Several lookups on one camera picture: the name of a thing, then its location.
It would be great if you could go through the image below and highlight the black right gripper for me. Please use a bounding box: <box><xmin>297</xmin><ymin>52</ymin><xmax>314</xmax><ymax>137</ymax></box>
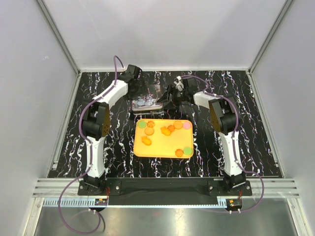
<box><xmin>157</xmin><ymin>84</ymin><xmax>188</xmax><ymax>111</ymax></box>

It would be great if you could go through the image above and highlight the left control board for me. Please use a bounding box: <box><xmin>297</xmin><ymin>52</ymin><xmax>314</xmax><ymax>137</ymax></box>
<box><xmin>94</xmin><ymin>198</ymin><xmax>108</xmax><ymax>206</ymax></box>

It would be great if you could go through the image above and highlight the orange swirl cookie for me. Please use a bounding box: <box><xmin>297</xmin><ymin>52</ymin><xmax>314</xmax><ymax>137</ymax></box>
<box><xmin>147</xmin><ymin>120</ymin><xmax>155</xmax><ymax>128</ymax></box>
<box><xmin>175</xmin><ymin>149</ymin><xmax>184</xmax><ymax>157</ymax></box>

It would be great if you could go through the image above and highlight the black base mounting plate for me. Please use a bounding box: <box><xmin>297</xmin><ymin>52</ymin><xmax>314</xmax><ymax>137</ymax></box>
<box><xmin>78</xmin><ymin>177</ymin><xmax>252</xmax><ymax>207</ymax></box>

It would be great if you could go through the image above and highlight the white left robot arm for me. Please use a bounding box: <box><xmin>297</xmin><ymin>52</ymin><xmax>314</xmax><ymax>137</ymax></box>
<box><xmin>79</xmin><ymin>64</ymin><xmax>148</xmax><ymax>195</ymax></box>

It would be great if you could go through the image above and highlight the gold tin lid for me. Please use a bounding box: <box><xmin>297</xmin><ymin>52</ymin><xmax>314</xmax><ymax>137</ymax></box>
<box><xmin>132</xmin><ymin>85</ymin><xmax>162</xmax><ymax>112</ymax></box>

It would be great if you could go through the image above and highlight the orange round waffle cookie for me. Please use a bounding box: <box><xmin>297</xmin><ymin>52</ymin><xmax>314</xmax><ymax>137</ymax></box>
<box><xmin>173</xmin><ymin>120</ymin><xmax>183</xmax><ymax>130</ymax></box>

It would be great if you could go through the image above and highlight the pink sandwich cookie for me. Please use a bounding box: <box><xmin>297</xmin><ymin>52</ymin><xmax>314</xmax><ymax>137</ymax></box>
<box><xmin>183</xmin><ymin>121</ymin><xmax>191</xmax><ymax>130</ymax></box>

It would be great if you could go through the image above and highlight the dark cookie tin box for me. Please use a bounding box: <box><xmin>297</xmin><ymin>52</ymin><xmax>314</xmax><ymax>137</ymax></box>
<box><xmin>132</xmin><ymin>109</ymin><xmax>163</xmax><ymax>115</ymax></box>

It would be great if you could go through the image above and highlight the right control board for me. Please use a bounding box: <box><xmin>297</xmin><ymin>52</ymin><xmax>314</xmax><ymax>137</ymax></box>
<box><xmin>227</xmin><ymin>198</ymin><xmax>243</xmax><ymax>208</ymax></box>

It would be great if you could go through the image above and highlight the green sandwich cookie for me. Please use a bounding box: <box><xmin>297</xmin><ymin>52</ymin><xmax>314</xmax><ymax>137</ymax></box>
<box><xmin>138</xmin><ymin>121</ymin><xmax>147</xmax><ymax>128</ymax></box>
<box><xmin>183</xmin><ymin>147</ymin><xmax>193</xmax><ymax>156</ymax></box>

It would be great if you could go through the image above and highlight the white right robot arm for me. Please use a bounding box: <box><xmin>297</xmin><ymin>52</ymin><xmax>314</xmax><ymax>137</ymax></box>
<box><xmin>157</xmin><ymin>75</ymin><xmax>246</xmax><ymax>195</ymax></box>

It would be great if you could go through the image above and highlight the aluminium frame rail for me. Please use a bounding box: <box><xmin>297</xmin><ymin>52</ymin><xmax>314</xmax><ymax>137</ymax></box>
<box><xmin>32</xmin><ymin>177</ymin><xmax>299</xmax><ymax>198</ymax></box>

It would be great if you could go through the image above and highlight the yellow plastic tray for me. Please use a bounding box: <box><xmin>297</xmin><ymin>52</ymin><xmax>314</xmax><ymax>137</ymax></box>
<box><xmin>133</xmin><ymin>119</ymin><xmax>193</xmax><ymax>159</ymax></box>

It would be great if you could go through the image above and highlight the orange cat cookie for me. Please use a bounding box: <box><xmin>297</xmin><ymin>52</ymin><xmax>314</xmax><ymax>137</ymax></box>
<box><xmin>161</xmin><ymin>126</ymin><xmax>171</xmax><ymax>136</ymax></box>

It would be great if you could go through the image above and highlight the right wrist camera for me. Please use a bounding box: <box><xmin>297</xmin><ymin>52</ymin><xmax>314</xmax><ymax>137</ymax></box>
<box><xmin>174</xmin><ymin>76</ymin><xmax>185</xmax><ymax>91</ymax></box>

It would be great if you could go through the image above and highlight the control board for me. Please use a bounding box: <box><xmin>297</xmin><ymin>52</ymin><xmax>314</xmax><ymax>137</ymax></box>
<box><xmin>94</xmin><ymin>198</ymin><xmax>108</xmax><ymax>206</ymax></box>
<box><xmin>227</xmin><ymin>198</ymin><xmax>243</xmax><ymax>208</ymax></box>

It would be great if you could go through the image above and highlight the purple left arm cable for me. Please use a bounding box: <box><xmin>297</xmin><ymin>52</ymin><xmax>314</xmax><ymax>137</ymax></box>
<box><xmin>58</xmin><ymin>56</ymin><xmax>125</xmax><ymax>234</ymax></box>

